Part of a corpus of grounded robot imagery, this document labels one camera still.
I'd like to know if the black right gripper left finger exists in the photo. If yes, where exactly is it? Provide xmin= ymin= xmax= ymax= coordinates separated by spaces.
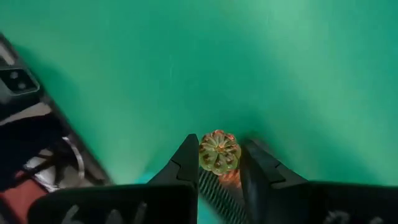
xmin=27 ymin=133 xmax=200 ymax=224

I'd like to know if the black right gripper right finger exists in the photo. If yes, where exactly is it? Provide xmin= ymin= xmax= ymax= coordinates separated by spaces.
xmin=239 ymin=139 xmax=398 ymax=224

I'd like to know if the orange translucent pumpkin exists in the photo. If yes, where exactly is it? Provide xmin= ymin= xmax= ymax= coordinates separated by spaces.
xmin=198 ymin=129 xmax=242 ymax=177

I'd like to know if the black plastic basket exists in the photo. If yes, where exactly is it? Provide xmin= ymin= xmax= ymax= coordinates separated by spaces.
xmin=197 ymin=167 xmax=249 ymax=224

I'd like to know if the green table mat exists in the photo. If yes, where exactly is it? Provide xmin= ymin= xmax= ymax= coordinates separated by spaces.
xmin=0 ymin=0 xmax=398 ymax=187

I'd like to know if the black aluminium table frame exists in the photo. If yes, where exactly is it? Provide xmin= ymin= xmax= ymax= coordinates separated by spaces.
xmin=0 ymin=32 xmax=114 ymax=187

